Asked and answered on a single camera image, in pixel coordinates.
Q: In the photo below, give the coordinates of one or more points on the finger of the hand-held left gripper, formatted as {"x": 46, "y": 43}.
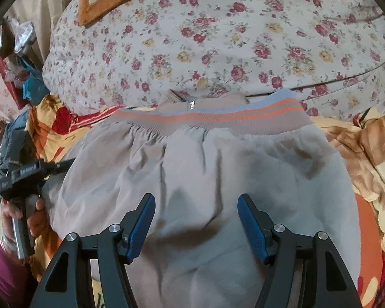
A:
{"x": 56, "y": 166}

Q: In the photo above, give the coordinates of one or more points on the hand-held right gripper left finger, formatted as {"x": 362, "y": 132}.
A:
{"x": 141, "y": 227}

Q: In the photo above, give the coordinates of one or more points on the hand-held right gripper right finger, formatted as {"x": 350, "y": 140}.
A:
{"x": 252, "y": 227}

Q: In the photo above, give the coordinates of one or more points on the beige pants with striped waistband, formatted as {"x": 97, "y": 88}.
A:
{"x": 195, "y": 173}

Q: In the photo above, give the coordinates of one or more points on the person's left forearm maroon sleeve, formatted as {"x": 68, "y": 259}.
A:
{"x": 6, "y": 276}

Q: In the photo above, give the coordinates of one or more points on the person's left hand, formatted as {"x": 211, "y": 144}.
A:
{"x": 37, "y": 219}

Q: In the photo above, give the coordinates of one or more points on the grey blue cloth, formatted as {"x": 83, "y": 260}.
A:
{"x": 14, "y": 138}

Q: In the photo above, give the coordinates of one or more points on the silver bangle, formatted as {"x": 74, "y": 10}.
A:
{"x": 7, "y": 243}

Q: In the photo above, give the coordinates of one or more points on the red box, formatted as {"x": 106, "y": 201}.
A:
{"x": 12, "y": 83}

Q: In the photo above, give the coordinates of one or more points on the clear plastic bag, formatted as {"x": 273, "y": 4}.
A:
{"x": 24, "y": 37}

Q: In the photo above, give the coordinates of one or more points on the orange red printed blanket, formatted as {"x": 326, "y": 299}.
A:
{"x": 372, "y": 166}

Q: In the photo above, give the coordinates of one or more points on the beige curtain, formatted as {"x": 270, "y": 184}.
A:
{"x": 41, "y": 12}

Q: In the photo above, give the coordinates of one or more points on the floral quilt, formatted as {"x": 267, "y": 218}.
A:
{"x": 227, "y": 38}

